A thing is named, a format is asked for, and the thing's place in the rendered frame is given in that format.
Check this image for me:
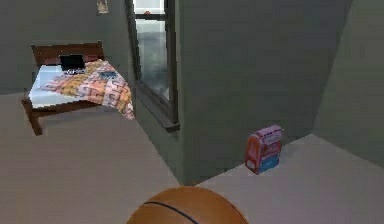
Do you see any dark framed window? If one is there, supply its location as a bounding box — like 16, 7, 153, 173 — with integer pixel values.
124, 0, 181, 133

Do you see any red and purple box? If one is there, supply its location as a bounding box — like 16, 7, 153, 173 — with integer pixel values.
244, 124, 284, 176

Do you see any colourful patchwork blanket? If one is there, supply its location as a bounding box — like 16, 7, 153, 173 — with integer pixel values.
39, 59, 136, 121

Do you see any black laptop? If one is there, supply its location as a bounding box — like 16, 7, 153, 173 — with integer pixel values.
59, 53, 88, 75

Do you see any small framed wall picture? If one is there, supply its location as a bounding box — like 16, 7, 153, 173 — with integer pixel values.
96, 0, 110, 15

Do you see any orange basketball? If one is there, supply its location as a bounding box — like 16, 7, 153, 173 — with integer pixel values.
125, 185, 250, 224

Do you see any brown wooden bed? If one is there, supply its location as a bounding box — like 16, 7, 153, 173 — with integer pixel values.
21, 41, 136, 137

